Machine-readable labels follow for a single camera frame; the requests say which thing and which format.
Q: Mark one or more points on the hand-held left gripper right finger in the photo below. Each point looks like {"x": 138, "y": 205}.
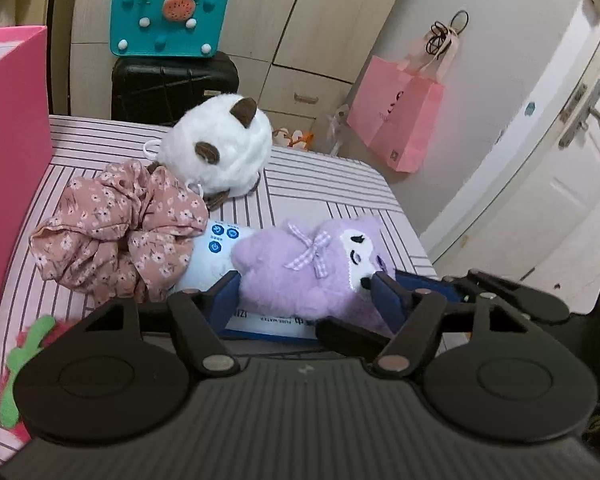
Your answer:
{"x": 386, "y": 300}

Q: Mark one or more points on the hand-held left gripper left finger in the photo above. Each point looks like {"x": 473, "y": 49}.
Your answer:
{"x": 225, "y": 292}

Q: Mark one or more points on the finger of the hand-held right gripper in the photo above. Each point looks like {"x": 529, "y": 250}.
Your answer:
{"x": 430, "y": 287}

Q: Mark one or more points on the blue white wipes pack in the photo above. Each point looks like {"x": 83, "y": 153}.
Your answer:
{"x": 210, "y": 265}

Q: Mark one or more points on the purple plush toy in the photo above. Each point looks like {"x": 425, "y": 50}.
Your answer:
{"x": 290, "y": 270}

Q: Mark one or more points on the pink floral scrunchie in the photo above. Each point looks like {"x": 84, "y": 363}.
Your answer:
{"x": 105, "y": 210}

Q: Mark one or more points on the red strawberry plush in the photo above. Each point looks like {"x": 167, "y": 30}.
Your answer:
{"x": 15, "y": 360}

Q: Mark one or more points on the pink cardboard box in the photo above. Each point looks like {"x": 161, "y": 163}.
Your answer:
{"x": 10, "y": 185}

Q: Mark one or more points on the white door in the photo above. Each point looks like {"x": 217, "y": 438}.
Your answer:
{"x": 530, "y": 210}

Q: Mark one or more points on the striped bedsheet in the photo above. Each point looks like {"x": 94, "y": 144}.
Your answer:
{"x": 330, "y": 185}

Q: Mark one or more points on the white plush with brown ears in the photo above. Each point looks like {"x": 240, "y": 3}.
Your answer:
{"x": 220, "y": 145}

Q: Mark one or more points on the orange white plush toy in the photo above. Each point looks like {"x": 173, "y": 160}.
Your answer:
{"x": 292, "y": 138}

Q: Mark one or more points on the pink paper bag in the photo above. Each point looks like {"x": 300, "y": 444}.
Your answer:
{"x": 395, "y": 115}

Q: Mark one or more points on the clear plastic bag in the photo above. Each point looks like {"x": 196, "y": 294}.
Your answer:
{"x": 337, "y": 125}

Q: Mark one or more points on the black suitcase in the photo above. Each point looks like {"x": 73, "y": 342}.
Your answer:
{"x": 170, "y": 85}

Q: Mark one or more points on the teal felt tote bag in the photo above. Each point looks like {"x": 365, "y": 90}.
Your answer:
{"x": 145, "y": 20}

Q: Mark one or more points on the grey three-door wardrobe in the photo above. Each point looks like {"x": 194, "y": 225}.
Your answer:
{"x": 305, "y": 20}

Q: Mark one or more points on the teal wall sticker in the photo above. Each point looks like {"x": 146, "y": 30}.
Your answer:
{"x": 530, "y": 108}

